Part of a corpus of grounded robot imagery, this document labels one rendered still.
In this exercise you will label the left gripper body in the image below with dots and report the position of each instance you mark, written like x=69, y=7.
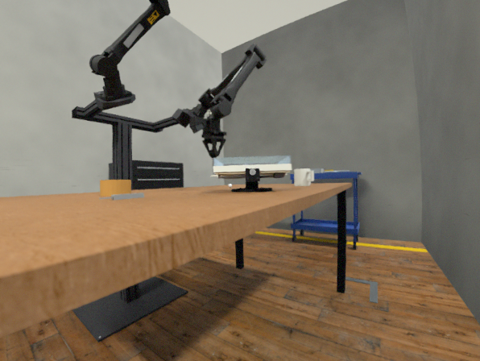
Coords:
x=207, y=136

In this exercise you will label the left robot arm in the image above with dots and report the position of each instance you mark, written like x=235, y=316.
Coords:
x=215, y=109

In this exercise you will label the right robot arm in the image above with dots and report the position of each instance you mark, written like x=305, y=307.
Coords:
x=106, y=64

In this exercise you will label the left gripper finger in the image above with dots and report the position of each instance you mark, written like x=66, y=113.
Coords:
x=220, y=140
x=205, y=142

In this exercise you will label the white mug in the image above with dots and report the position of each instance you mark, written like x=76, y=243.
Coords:
x=303, y=177

